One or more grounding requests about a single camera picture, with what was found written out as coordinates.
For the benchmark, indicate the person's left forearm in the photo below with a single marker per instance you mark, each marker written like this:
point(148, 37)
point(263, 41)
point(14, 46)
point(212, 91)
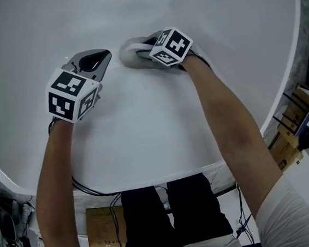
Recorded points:
point(56, 185)

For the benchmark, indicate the brown cardboard carton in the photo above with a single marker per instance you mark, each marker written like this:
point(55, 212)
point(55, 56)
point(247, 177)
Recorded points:
point(283, 150)

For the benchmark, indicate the brown cardboard box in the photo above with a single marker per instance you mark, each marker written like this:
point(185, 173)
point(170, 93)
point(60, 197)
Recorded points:
point(102, 227)

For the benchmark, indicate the person's right forearm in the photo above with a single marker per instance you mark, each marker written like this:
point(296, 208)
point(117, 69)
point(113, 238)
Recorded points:
point(232, 128)

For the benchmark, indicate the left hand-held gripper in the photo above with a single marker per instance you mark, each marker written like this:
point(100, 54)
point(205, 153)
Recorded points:
point(68, 85)

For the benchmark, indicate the white bathtub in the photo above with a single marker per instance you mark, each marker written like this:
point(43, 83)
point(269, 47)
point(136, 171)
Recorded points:
point(143, 121)

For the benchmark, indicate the person's black trousers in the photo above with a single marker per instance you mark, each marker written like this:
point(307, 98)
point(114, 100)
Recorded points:
point(194, 212)

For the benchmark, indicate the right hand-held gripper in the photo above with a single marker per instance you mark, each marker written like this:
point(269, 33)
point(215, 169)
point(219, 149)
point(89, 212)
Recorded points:
point(173, 45)

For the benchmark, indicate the white fluffy cleaning mitt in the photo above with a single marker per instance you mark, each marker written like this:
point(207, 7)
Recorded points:
point(128, 57)

